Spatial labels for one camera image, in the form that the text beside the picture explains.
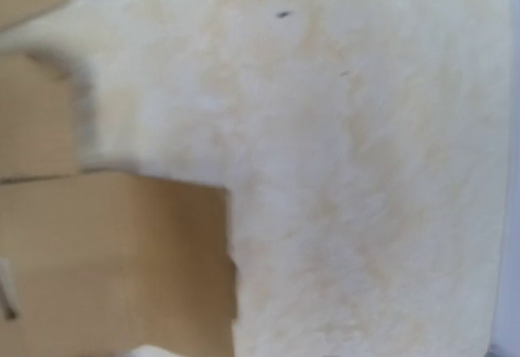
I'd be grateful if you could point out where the brown cardboard box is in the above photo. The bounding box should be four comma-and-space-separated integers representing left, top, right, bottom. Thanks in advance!
1, 0, 241, 356

